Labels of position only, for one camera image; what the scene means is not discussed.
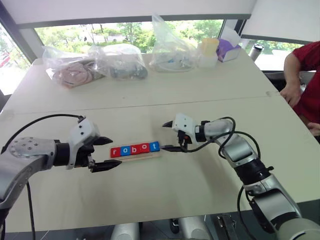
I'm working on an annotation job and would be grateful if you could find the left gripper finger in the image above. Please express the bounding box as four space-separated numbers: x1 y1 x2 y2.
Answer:
93 136 114 147
90 160 123 174

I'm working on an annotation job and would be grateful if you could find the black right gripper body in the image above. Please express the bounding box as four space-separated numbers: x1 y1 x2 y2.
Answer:
176 129 192 151

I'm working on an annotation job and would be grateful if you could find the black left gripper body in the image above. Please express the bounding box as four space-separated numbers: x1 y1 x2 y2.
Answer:
74 142 97 174

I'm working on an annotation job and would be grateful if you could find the blue letter tile t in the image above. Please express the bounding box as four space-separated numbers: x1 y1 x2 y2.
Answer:
148 141 161 153

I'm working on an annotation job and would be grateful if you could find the blue letter tile o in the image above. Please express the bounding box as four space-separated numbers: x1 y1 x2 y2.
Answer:
119 145 132 157

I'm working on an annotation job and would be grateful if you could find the wooden letter tile holder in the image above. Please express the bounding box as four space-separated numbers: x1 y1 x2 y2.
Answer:
117 149 161 162

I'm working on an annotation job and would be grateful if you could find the red letter tile b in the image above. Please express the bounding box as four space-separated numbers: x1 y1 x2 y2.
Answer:
129 144 142 156

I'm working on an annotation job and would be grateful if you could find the silver rounded robot leg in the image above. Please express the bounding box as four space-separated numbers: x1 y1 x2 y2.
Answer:
178 216 210 240
110 222 140 240

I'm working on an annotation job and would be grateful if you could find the person's right hand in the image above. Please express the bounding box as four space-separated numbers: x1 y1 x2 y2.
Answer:
279 83 302 107

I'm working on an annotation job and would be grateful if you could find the person's left hand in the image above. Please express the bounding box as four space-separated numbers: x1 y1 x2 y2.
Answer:
307 122 320 137

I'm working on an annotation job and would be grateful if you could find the plastic bag with pink cloth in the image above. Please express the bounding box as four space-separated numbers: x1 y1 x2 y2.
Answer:
42 45 106 89

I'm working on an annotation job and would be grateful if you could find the translucent white plastic container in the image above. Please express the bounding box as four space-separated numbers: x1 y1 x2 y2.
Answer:
197 43 219 69

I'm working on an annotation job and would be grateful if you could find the plastic bag with grey items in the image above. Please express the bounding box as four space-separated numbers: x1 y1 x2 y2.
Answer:
88 43 149 81

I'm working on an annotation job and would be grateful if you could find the small black rounded part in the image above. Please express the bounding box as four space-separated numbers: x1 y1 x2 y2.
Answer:
169 218 181 235

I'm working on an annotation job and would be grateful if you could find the pale yellow plastic cup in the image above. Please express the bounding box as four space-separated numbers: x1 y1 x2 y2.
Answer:
200 37 221 57

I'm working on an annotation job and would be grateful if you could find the purple tissue box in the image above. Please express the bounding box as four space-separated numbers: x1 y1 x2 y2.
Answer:
216 25 242 63

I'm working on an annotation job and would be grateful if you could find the silver travel tumbler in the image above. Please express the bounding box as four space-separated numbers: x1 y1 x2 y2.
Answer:
248 43 264 61

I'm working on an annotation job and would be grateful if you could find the wide white roller blind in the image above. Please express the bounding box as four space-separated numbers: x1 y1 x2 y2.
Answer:
6 0 259 25

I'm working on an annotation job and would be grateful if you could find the person in red shirt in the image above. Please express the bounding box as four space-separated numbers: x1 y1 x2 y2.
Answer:
291 40 320 127

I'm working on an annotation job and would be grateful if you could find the narrow white roller blind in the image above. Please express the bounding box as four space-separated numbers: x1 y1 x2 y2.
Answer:
240 0 320 43

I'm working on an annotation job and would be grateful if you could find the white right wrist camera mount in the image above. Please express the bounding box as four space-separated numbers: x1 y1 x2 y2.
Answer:
171 112 201 145

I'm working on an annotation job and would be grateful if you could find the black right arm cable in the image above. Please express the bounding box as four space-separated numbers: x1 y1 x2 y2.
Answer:
180 116 262 161

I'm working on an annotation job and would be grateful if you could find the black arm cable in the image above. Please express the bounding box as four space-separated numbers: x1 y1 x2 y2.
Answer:
0 113 86 240
180 116 262 161

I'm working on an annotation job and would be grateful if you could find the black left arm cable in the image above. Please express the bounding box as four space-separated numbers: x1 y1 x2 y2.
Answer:
0 113 86 240

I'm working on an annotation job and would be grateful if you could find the plastic bag with white cables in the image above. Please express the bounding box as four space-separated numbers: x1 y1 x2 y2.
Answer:
149 13 201 74

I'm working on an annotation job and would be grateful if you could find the grey metal bracket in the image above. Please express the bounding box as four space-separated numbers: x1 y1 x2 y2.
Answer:
215 214 237 240

